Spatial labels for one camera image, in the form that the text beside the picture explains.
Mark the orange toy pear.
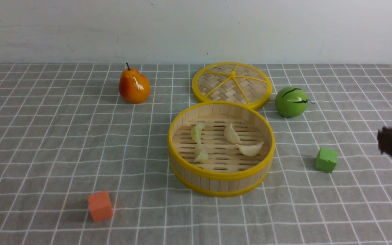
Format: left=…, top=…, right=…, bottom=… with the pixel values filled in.
left=118, top=62, right=151, bottom=104

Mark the white dumpling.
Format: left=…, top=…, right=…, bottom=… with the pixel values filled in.
left=235, top=142, right=264, bottom=157
left=224, top=124, right=242, bottom=145

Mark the green toy watermelon ball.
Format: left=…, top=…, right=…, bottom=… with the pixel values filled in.
left=274, top=86, right=315, bottom=118

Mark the greenish dumpling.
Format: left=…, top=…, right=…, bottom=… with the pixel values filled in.
left=190, top=122, right=205, bottom=143
left=193, top=142, right=209, bottom=163

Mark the bamboo steamer tray yellow rim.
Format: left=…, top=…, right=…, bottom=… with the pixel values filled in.
left=168, top=102, right=275, bottom=197

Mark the orange foam cube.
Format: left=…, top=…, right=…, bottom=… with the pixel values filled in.
left=87, top=190, right=113, bottom=222

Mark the green foam cube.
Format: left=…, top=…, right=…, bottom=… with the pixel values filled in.
left=314, top=147, right=339, bottom=174

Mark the woven bamboo steamer lid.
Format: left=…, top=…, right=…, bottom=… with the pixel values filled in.
left=191, top=62, right=273, bottom=110

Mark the grey checkered tablecloth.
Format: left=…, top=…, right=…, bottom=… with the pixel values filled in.
left=0, top=63, right=392, bottom=245

